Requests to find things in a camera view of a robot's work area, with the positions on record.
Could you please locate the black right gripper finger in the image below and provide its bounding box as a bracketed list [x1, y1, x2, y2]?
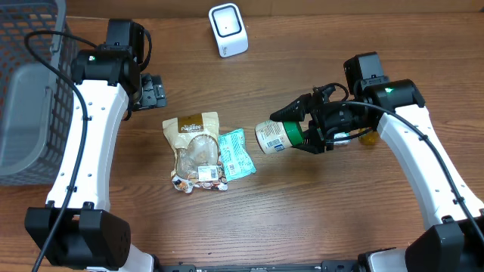
[293, 128, 326, 154]
[269, 94, 312, 122]

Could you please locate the green tissue canister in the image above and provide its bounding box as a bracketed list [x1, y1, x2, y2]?
[255, 120, 305, 155]

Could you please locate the yellow dish soap bottle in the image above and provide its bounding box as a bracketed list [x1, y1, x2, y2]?
[358, 128, 380, 146]

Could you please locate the brown snack pouch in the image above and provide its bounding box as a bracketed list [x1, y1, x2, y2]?
[163, 112, 228, 193]

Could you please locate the teal snack packet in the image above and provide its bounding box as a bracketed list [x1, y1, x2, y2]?
[219, 128, 256, 182]

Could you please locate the teal tissue pack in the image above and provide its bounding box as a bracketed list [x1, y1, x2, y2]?
[333, 132, 351, 145]

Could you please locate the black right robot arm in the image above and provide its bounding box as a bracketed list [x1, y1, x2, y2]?
[270, 79, 483, 271]

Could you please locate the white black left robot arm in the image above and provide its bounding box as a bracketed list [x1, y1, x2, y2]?
[25, 45, 161, 271]

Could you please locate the white barcode scanner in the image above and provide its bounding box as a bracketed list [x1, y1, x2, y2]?
[208, 3, 249, 58]

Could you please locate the grey plastic mesh basket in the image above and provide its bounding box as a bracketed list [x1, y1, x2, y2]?
[1, 0, 73, 186]

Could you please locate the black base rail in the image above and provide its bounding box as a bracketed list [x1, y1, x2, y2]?
[157, 260, 366, 272]

